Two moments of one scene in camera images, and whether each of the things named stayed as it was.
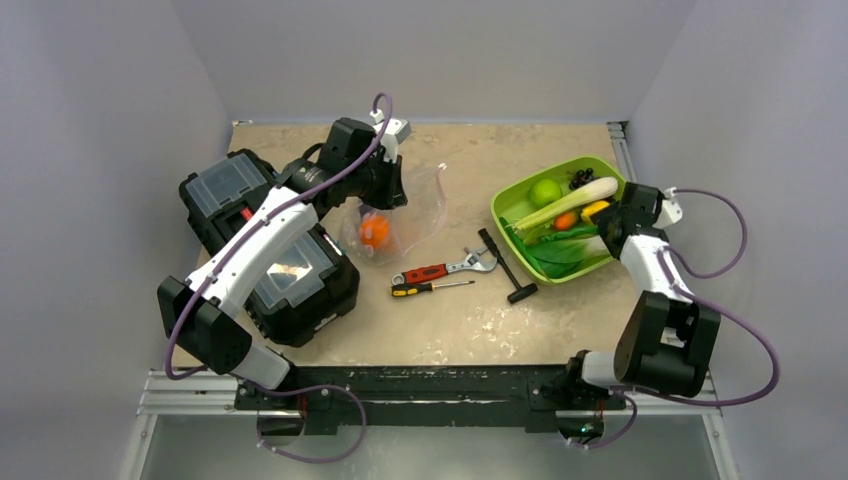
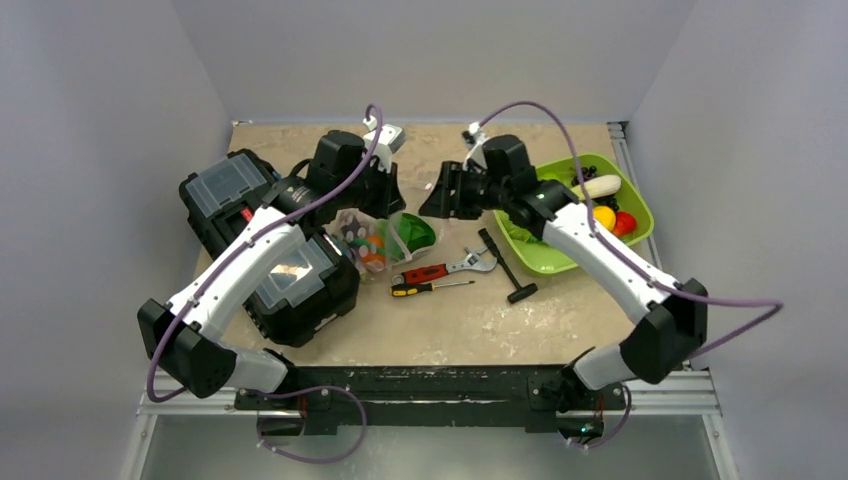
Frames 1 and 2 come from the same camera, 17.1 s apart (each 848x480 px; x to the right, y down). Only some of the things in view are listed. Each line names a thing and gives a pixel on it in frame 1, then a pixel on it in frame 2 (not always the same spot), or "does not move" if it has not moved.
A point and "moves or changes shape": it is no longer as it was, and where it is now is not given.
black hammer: x=524 y=290 does not move
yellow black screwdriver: x=409 y=289 does not move
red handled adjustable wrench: x=472 y=260 does not move
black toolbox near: x=307 y=289 does not move
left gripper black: x=393 y=195 does not move
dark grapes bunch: x=582 y=177 does not move
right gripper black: x=611 y=225 to x=454 y=189
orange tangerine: x=374 y=231 to x=375 y=256
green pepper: x=563 y=250 to x=409 y=233
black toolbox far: x=223 y=197 does not move
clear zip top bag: x=381 y=236 moves or changes shape
